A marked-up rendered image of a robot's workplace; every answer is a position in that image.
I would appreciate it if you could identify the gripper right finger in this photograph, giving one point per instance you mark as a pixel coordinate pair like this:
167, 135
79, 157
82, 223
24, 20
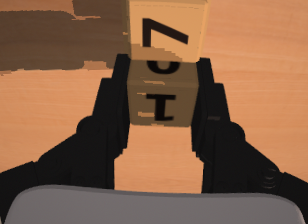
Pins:
221, 145

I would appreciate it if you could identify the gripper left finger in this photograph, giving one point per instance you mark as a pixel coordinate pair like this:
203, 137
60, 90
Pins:
85, 159

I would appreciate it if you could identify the tan number cube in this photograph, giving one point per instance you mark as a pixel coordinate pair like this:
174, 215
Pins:
162, 93
166, 30

